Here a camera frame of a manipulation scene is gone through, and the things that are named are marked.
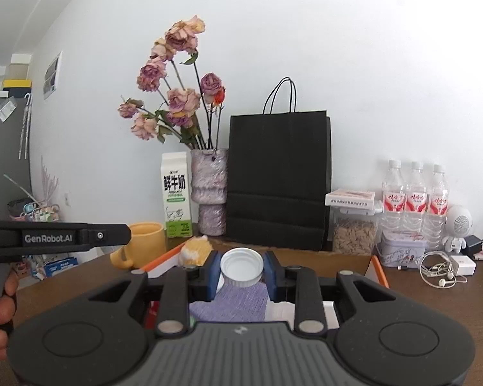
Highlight black paper bag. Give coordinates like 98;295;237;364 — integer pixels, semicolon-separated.
225;76;333;252

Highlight blue white carton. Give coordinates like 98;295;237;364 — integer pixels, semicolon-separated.
44;256;79;277

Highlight dried rose bouquet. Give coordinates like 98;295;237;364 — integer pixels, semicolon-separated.
118;15;226;151

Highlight beige cardboard box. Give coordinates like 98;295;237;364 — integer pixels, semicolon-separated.
6;52;33;81

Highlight white green milk carton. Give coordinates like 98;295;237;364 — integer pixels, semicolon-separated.
161;152;193;239

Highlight printed tin box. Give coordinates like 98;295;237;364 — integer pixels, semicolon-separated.
375;231;427;268

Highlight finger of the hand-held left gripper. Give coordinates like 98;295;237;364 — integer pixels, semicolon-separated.
84;223;132;251

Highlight large white bottle cap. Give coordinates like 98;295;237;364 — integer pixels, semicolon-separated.
220;248;263;289

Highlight flat white box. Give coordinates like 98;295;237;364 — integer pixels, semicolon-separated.
325;188;376;208

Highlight purple drawstring pouch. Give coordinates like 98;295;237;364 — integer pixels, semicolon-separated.
190;283;268;324

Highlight plush alpaca toy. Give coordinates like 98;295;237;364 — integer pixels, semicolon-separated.
180;235;212;268

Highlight white robot-shaped speaker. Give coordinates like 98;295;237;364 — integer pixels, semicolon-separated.
442;204;473;252

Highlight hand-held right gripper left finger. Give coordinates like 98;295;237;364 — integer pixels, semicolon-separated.
88;250;221;336

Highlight wire basket of small items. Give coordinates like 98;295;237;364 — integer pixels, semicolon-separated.
6;197;61;224

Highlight red cardboard box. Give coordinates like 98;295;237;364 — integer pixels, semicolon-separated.
141;241;389;330

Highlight clear seed container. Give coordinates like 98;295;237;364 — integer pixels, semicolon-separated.
332;205;383;256

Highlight purple dried grass sprig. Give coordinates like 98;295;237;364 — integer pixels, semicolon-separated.
38;155;59;206

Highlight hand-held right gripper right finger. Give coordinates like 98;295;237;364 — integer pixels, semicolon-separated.
263;250;393;336

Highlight wall notice sheet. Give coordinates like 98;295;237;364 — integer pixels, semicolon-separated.
43;51;63;100

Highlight purple textured vase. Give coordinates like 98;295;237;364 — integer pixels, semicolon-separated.
190;148;229;236

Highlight grey refrigerator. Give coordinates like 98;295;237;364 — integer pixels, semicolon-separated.
0;92;33;220

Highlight white charger block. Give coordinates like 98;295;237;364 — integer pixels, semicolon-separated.
453;255;478;276

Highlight white earphones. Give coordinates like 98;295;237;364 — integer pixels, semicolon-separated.
418;251;461;289

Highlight yellow mug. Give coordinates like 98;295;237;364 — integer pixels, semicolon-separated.
110;222;167;270

